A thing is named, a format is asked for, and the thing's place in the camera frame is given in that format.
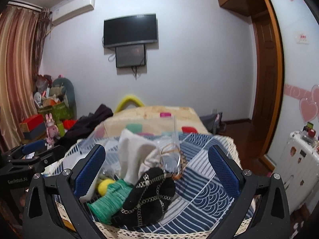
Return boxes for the green knitted cloth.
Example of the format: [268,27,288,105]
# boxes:
[87,180,133,225]

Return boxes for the yellow felt ball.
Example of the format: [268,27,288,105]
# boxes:
[97,178,115,196]

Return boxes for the black patterned soft pouch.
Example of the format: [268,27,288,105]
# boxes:
[111,167,176,228]

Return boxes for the white drawstring cloth bag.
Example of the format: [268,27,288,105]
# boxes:
[117,129,161,185]

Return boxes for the clear plastic storage box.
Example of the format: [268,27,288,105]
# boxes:
[63,115,187,205]

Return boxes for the red storage box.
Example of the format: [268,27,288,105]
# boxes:
[20,114,44,133]

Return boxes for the pink plush bunny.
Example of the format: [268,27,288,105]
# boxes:
[45,113,59,146]

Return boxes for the green cardboard box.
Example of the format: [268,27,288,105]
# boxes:
[37,102,74,122]

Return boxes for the teal plush toy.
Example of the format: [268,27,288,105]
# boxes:
[49,78,76,109]

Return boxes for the blue white patterned bedspread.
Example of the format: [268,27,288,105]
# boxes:
[44,133,241,238]

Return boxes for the yellow curved pillow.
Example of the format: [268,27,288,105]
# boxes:
[115,94,145,113]

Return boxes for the dark backpack on floor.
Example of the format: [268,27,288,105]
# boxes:
[200,112,226,135]

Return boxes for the striped brown curtain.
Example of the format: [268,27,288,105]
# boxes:
[1,5,50,149]

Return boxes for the beige patterned blanket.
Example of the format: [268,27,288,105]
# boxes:
[93,106,209,138]

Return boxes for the white air conditioner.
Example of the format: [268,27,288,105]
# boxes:
[52,0,95,26]

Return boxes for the pink heart wall sticker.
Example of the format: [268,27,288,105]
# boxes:
[299,85,319,123]

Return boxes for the small dark wall screen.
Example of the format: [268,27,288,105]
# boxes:
[115,44,146,68]

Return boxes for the wooden door frame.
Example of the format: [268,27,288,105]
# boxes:
[251,0,284,170]

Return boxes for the wall mounted black television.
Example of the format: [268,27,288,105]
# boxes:
[103,14,159,48]

